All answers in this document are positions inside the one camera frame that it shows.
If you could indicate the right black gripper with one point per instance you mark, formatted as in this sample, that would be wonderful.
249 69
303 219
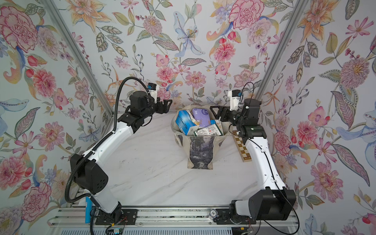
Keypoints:
224 111

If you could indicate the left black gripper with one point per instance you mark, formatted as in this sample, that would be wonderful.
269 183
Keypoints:
164 107

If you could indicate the green white tissue box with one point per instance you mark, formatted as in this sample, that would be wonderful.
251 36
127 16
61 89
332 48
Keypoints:
211 130

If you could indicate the purple tissue pack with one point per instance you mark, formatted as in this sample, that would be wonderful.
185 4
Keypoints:
201 116

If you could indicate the blue tissue pack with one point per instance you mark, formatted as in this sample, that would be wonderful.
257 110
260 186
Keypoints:
186 123

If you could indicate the beige canvas bag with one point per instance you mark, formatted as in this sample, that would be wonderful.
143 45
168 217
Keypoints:
201 150

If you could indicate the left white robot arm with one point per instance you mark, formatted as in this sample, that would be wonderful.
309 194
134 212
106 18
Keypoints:
88 177

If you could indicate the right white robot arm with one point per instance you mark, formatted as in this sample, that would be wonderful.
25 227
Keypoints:
271 201

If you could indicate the wooden chessboard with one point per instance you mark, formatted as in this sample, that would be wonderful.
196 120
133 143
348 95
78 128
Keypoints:
244 153

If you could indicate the blue microphone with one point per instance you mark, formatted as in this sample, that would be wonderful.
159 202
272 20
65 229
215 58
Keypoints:
88 209

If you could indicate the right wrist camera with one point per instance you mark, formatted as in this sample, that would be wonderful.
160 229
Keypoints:
234 96

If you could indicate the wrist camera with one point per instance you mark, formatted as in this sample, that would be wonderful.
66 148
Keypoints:
153 90
234 96

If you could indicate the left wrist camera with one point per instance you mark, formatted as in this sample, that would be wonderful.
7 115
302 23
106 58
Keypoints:
153 90

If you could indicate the aluminium corner post right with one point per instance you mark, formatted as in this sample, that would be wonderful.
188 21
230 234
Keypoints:
296 13

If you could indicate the aluminium corner post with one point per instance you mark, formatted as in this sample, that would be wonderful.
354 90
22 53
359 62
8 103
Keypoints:
296 13
56 17

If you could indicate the metal base rail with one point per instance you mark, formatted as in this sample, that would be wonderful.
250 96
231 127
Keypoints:
165 220

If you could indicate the aluminium corner post left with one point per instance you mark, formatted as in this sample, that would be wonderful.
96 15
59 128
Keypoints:
56 17

